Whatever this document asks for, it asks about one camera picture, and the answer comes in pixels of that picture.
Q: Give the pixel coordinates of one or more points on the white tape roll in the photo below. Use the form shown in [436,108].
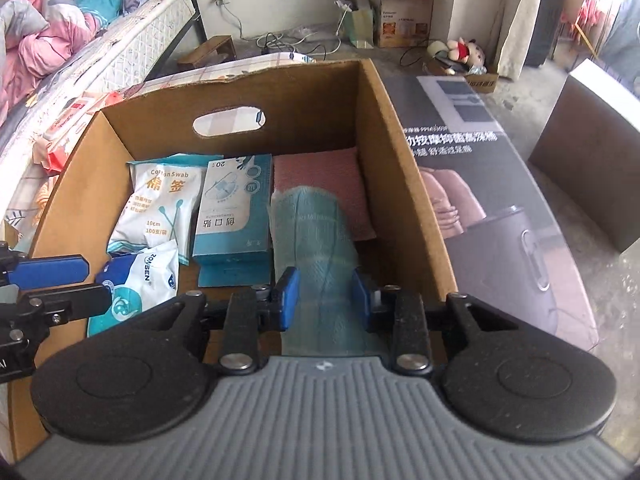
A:
[437,50]

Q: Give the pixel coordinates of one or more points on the open cardboard box with packets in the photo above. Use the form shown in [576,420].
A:
[405,15]

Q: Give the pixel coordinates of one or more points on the teal striped towel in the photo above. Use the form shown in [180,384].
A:
[315,240]

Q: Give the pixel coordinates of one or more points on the small wooden stool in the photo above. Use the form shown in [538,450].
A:
[207,52]

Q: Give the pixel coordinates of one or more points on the green paper bag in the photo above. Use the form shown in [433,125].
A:
[360,25]

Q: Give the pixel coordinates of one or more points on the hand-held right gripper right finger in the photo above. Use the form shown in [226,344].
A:
[361,300]

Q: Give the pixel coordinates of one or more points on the blue bandage box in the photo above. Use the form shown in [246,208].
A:
[230,230]

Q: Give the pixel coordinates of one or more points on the blue white mask pack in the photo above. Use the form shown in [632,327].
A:
[150,270]

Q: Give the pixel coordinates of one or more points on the red white wet wipes pack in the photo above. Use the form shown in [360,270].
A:
[65,120]

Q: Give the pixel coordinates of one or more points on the small flat cardboard box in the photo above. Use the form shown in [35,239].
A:
[480,82]

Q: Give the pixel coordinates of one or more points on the plush doll with red dress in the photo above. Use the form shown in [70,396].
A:
[465,55]

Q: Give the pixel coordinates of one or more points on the blue cartoon print fabric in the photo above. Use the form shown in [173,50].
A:
[102,2]

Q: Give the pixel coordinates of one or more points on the white quilted bed mattress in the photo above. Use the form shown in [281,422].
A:
[140,45]

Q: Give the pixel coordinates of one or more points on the pink quilt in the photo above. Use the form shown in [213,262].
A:
[45,45]

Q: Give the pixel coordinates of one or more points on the pink hanging clothes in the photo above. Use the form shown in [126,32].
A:
[585,0]

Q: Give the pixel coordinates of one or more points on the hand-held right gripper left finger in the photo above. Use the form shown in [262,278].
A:
[287,300]

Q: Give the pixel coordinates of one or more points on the grey printed appliance carton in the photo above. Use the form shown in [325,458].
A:
[475,110]

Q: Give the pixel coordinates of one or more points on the pink towel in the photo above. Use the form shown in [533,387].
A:
[320,170]

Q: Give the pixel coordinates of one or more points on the white cotton swab bag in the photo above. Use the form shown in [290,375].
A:
[160,195]

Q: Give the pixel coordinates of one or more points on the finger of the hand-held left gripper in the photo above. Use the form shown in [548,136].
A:
[55,266]
[70,300]

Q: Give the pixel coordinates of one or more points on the dark cabinet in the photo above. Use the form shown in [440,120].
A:
[590,160]

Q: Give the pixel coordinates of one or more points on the brown cardboard box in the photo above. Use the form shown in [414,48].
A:
[385,160]

